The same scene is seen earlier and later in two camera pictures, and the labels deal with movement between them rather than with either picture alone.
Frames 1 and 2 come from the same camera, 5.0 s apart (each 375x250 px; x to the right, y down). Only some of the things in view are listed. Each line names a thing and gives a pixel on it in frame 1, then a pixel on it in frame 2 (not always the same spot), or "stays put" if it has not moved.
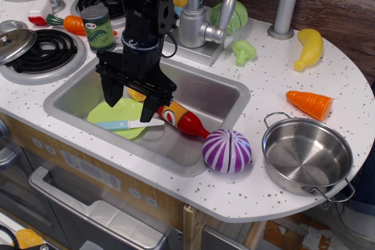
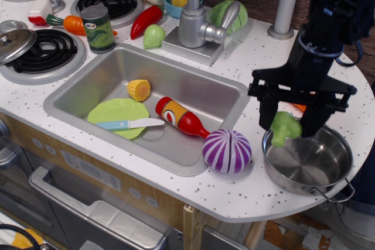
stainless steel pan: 306,157 stays put
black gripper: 140,66 -> 307,75
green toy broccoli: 244,50 -> 284,125
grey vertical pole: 282,30 stays put
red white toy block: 40,11 stays put
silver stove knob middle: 58,4 stays put
